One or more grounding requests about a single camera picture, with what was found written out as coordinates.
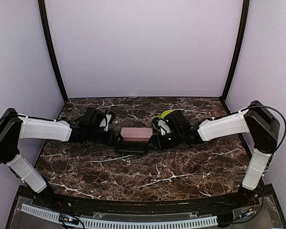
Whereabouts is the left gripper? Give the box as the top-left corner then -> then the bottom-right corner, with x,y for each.
87,127 -> 123,147

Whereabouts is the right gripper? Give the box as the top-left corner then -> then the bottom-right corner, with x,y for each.
146,129 -> 184,151

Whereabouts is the pink glasses case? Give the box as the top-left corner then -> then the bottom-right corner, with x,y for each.
121,127 -> 153,142

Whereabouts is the black glasses case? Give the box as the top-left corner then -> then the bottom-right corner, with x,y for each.
114,141 -> 148,155

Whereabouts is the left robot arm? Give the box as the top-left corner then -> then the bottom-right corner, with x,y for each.
0,107 -> 123,208

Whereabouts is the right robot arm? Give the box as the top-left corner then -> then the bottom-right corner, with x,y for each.
149,100 -> 285,207

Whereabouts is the green plate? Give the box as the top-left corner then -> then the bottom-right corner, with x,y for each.
152,115 -> 163,132

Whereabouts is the green bowl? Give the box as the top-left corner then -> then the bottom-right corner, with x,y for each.
160,110 -> 174,119

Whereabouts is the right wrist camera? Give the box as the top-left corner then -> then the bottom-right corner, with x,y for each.
159,120 -> 171,135

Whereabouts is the black table front rail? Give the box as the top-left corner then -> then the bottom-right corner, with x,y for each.
28,189 -> 264,221

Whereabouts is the white slotted cable duct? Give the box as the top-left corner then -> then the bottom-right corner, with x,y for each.
20,204 -> 218,229

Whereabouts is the left black frame post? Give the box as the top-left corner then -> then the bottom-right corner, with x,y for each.
38,0 -> 69,102

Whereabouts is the black frame post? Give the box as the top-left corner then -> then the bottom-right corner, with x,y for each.
220,0 -> 250,103
38,0 -> 69,102

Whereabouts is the right black frame post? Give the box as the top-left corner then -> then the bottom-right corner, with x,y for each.
220,0 -> 250,103

